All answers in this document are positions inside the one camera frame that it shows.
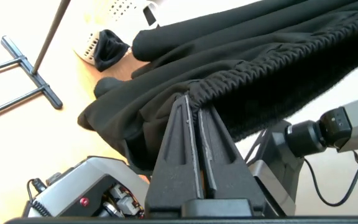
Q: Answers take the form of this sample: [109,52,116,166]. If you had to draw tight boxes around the white laundry basket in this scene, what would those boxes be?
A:
[72,0,167,67]

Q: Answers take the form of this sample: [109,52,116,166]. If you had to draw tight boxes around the black clothes rack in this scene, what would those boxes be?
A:
[0,0,73,123]

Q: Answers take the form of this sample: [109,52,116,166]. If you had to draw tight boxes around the black garment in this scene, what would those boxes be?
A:
[93,29,132,73]

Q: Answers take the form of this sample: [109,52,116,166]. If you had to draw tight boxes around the black cable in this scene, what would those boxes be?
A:
[303,142,358,208]

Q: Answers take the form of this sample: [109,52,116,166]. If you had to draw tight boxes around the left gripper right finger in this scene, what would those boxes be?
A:
[196,105,266,217]

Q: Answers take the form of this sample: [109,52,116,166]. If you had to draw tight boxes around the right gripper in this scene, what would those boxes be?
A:
[259,120,306,200]

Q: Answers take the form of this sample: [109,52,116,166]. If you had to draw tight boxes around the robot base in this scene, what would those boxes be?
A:
[21,155,151,218]

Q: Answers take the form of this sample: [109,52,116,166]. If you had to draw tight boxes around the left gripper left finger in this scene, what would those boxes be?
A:
[144,94,204,218]

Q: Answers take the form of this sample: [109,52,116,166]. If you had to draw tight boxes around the black shorts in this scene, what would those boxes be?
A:
[77,0,358,172]

